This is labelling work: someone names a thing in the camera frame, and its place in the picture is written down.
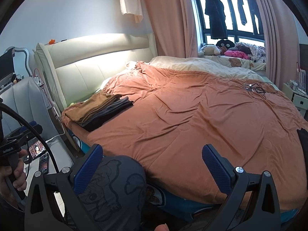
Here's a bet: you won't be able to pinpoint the white hanging garment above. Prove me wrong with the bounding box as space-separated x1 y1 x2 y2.
119 0 144 24

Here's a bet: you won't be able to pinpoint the white bedside cabinet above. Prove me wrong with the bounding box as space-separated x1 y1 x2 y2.
282 83 308 116

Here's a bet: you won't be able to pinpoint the tablet with lit screen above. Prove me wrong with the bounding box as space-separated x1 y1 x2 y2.
27 143 48 160

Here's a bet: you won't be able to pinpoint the person's grey printed pants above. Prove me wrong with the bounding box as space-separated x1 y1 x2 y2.
65 155 147 231

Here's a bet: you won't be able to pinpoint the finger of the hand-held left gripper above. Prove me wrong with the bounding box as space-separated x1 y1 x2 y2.
7 122 44 147

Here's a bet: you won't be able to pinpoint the black plush toy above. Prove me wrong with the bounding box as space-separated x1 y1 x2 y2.
216 38 233 49

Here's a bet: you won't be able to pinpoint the black cable bundle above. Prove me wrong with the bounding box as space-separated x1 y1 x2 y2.
244 82 280 100

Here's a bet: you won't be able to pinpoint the white plush toy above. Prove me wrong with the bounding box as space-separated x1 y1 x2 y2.
198 44 221 56

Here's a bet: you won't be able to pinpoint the black framed window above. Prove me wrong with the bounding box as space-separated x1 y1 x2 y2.
194 0 265 47

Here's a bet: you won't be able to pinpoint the orange blanket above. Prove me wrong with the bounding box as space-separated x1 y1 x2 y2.
61 61 308 212

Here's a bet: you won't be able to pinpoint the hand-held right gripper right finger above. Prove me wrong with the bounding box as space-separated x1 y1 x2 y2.
202 144 282 231

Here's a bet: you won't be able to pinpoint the brown printed t-shirt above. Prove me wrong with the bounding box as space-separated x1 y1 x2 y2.
64 93 121 123

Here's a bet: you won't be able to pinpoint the person's left forearm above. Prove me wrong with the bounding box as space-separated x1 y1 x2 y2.
0 197 27 231

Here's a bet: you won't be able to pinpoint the cream duvet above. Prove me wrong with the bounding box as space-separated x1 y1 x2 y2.
125 56 265 81

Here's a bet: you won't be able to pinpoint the folded dark garment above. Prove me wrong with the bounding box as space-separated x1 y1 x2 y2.
84 100 134 132

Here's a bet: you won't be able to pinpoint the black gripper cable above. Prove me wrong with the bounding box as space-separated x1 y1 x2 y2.
0 102 59 174

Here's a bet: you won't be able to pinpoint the dark hanging garment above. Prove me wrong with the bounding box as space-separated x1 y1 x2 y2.
248 0 263 34

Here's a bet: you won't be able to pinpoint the floral cloth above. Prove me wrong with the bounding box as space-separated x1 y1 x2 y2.
234 42 266 58

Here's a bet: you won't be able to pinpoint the grey padded chair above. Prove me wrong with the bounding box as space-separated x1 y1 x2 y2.
0 77 62 150

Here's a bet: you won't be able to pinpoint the striped white bag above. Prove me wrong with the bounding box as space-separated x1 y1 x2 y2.
295 61 308 89

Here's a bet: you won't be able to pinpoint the black smartphone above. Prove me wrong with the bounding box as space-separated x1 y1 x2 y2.
38 153 50 175

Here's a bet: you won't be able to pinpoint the person's left hand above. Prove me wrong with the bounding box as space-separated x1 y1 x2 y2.
0 149 28 205

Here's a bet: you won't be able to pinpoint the cream padded headboard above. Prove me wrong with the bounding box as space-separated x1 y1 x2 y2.
34 32 157 116

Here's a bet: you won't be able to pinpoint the black hanging coat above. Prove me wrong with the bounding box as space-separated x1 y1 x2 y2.
204 0 228 39

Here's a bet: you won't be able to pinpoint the blue cartoon bed sheet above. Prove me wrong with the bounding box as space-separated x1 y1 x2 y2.
69 127 296 222

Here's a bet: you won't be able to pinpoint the white side table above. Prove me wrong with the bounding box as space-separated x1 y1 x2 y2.
24 138 75 222

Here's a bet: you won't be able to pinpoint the pink curtain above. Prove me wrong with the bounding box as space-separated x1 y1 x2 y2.
142 0 200 59
248 0 301 85

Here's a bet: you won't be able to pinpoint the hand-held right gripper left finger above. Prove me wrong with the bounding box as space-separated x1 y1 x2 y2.
24 144 104 231

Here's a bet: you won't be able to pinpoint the folded black garment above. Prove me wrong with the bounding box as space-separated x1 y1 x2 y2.
296 127 308 156

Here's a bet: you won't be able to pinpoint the dark hanging trousers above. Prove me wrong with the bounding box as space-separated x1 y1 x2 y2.
237 0 248 26

